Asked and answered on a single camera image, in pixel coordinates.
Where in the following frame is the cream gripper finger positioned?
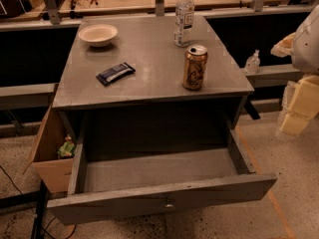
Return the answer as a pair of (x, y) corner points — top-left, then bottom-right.
(288, 75), (319, 119)
(275, 111), (309, 140)

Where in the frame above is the orange soda can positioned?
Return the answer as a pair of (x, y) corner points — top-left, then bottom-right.
(182, 44), (208, 91)

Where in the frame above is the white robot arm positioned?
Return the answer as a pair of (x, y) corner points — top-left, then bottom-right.
(271, 5), (319, 139)

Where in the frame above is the open grey top drawer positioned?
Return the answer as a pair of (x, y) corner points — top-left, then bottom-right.
(47, 131), (277, 225)

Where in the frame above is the small clear sanitizer bottle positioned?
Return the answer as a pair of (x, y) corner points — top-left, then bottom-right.
(244, 50), (260, 74)

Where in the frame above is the clear plastic water bottle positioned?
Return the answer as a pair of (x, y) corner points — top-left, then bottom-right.
(173, 0), (194, 47)

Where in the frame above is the grey cabinet body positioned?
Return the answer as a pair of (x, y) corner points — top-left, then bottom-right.
(54, 16), (253, 158)

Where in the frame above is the dark blue snack bar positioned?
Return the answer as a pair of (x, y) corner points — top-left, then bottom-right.
(96, 63), (136, 86)

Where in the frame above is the white ceramic bowl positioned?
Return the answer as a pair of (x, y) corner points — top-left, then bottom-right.
(79, 24), (118, 48)

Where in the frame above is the green snack bag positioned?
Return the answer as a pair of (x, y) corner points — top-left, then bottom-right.
(57, 135), (76, 158)

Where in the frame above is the cardboard box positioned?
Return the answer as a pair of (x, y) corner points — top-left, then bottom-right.
(22, 83), (75, 195)

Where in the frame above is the black floor cable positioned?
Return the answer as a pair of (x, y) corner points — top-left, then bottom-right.
(0, 164), (78, 239)

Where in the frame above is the grey metal rail frame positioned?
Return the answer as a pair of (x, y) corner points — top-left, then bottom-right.
(0, 0), (319, 137)

